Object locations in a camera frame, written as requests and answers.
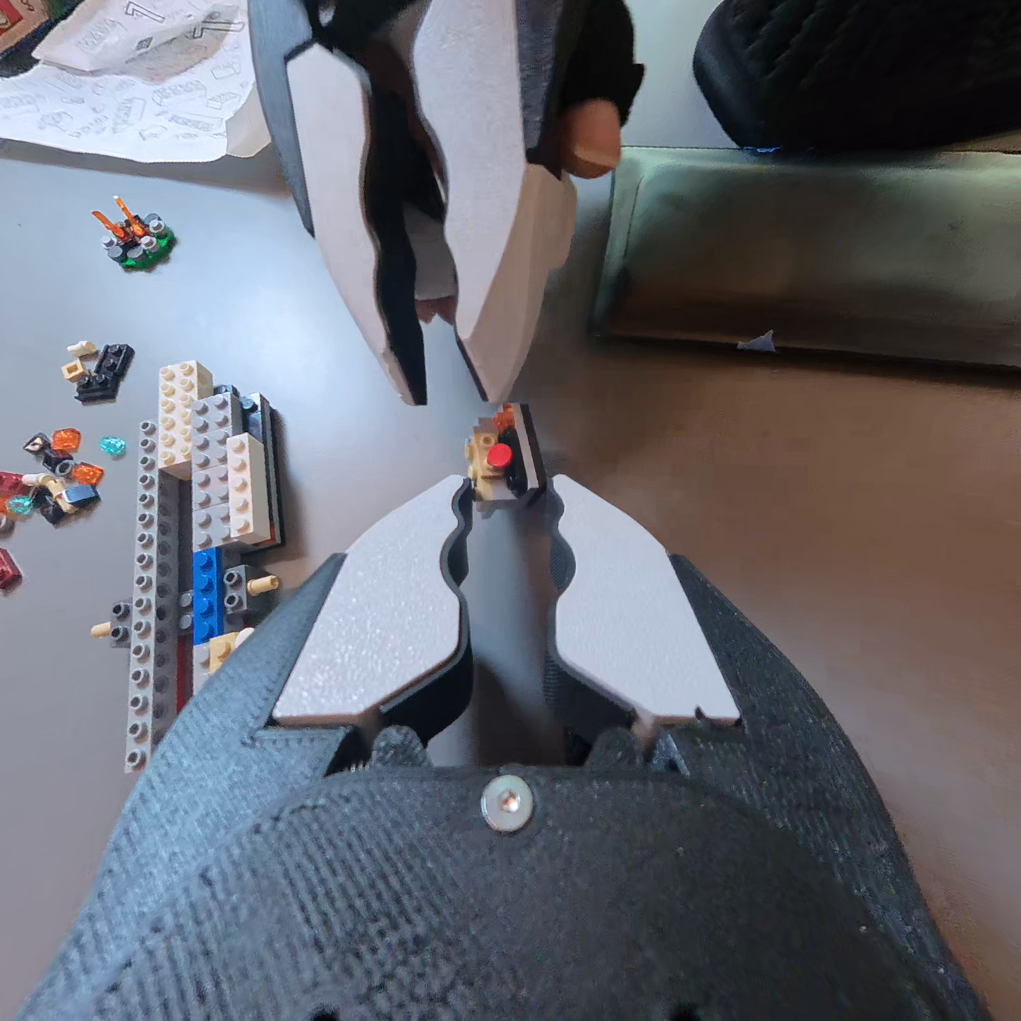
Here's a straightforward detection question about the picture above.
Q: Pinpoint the person's right hand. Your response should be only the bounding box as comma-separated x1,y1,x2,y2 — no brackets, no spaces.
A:
558,99,625,180

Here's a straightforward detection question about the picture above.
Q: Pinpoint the long grey lego build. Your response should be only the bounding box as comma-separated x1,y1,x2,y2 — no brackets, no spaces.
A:
90,361,282,775

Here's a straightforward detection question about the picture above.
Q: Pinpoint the green round lego campfire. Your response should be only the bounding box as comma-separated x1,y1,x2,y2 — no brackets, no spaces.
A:
90,195,177,273

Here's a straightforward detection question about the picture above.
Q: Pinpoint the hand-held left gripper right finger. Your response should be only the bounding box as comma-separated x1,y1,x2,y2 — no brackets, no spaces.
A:
545,474,743,765

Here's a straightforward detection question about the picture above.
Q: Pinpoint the colourful lego set box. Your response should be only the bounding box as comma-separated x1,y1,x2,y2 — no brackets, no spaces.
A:
0,0,85,78

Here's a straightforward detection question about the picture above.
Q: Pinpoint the small grey lego assembly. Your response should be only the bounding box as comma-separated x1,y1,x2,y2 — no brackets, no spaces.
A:
465,401,550,513

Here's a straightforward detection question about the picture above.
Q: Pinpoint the printed white paper bag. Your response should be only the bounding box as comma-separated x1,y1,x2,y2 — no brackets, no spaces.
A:
0,0,274,166

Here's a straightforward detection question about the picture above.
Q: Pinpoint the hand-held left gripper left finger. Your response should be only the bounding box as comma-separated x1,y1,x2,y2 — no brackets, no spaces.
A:
271,474,473,767

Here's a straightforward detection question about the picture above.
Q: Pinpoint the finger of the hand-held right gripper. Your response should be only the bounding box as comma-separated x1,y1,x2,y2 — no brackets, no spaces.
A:
411,0,578,402
283,41,429,406

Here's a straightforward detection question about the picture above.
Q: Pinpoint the pile of lego pieces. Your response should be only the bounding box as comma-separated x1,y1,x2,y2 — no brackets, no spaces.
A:
0,341,137,593

